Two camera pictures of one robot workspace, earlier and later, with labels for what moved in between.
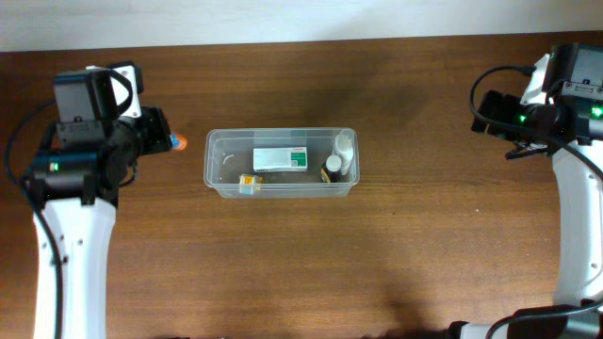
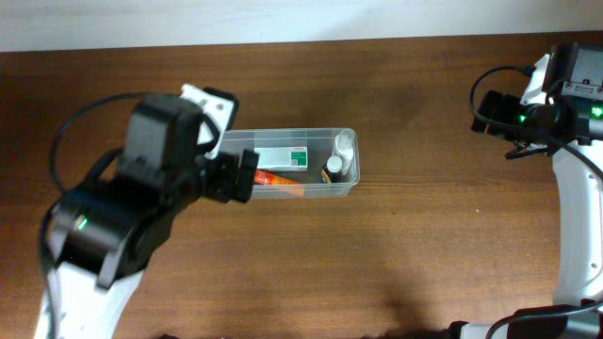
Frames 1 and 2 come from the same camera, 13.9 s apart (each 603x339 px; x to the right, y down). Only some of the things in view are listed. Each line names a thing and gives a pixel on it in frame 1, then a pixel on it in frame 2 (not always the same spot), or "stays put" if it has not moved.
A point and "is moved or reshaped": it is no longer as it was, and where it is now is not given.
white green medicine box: (280, 159) stays put
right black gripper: (488, 113) stays put
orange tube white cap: (178, 142) is moved or reshaped
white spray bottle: (344, 148) stays put
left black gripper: (157, 130) to (246, 175)
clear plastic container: (282, 163) stays put
